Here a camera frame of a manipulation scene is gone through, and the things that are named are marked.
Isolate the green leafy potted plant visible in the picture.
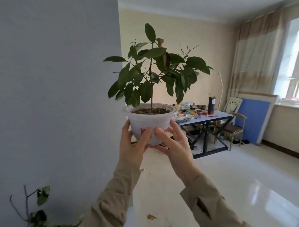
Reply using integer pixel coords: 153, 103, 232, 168
103, 23, 214, 115

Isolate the pile of assorted small items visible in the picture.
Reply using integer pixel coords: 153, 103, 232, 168
176, 101, 219, 121

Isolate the sparse wilted plant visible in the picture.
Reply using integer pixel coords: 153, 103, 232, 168
9, 184, 84, 227

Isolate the person's left forearm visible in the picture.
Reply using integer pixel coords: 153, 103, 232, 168
79, 160, 142, 227

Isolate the blue table with black frame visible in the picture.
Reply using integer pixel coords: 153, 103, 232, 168
174, 109, 235, 160

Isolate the person's right forearm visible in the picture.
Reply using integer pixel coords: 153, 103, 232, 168
174, 164, 253, 227

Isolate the beige striped curtain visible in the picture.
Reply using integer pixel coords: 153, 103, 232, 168
227, 7, 299, 99

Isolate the wooden armchair with dark seat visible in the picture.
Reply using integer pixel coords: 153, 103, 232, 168
214, 112, 248, 151

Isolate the person's left hand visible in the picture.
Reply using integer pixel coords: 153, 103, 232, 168
119, 119, 153, 167

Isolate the blue board with white frame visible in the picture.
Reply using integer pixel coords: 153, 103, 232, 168
234, 92, 279, 146

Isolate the black cylindrical bottle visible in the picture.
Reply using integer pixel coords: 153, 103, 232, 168
208, 96, 217, 115

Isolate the person's right hand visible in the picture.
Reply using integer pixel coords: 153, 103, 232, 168
152, 119, 203, 185

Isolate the white plastic plant pot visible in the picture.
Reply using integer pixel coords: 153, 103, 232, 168
122, 103, 179, 147

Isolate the window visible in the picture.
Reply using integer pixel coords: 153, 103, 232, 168
273, 18, 299, 99

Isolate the white plastic chair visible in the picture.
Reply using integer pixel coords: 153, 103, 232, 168
224, 97, 243, 115

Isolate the white thin floor lamp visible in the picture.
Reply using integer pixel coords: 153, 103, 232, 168
218, 71, 225, 111

